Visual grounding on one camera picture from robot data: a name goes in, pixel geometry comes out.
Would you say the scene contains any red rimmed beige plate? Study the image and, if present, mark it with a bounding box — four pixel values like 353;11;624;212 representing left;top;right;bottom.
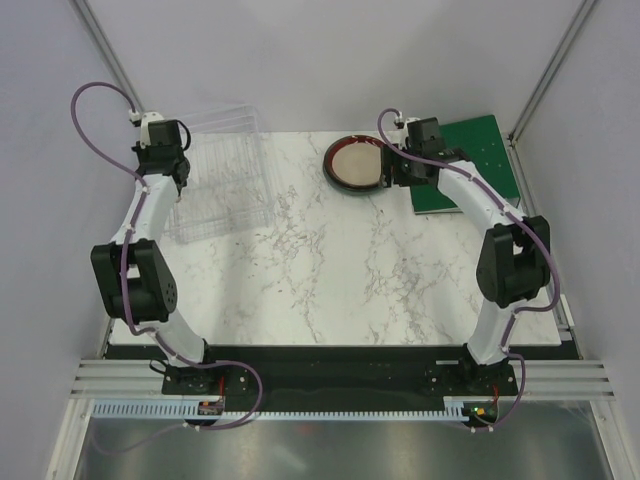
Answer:
322;135;384;194

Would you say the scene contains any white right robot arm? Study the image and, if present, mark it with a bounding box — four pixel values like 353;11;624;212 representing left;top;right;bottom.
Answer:
380;109;559;394

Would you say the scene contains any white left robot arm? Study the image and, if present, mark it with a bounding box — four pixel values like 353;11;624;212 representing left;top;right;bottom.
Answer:
90;112;220;393

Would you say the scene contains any green binder board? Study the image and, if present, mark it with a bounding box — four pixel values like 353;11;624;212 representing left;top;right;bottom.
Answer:
410;114;520;215

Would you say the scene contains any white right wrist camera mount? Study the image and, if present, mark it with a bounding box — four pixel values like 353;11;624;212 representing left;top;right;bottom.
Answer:
391;117;419;150

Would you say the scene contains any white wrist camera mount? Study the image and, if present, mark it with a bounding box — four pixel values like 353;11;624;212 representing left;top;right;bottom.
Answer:
128;109;165;149
391;117;419;150

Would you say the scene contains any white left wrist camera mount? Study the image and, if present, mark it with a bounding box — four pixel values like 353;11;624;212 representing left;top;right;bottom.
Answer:
128;109;165;149

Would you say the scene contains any clear wire dish rack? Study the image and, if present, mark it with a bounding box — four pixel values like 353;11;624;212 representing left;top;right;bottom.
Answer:
165;104;274;244

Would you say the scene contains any right aluminium frame post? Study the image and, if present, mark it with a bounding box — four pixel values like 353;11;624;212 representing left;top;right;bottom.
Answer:
507;0;600;146

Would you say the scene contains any aluminium frame post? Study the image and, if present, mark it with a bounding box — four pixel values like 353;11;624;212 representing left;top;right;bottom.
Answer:
507;0;600;146
70;0;146;114

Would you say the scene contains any left aluminium frame post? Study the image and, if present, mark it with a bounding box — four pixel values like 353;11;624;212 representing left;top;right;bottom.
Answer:
70;0;146;114

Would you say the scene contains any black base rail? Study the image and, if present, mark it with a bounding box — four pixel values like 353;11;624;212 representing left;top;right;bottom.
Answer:
159;343;521;412

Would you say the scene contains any white slotted cable duct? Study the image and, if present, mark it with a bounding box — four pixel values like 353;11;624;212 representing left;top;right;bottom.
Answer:
92;397;227;418

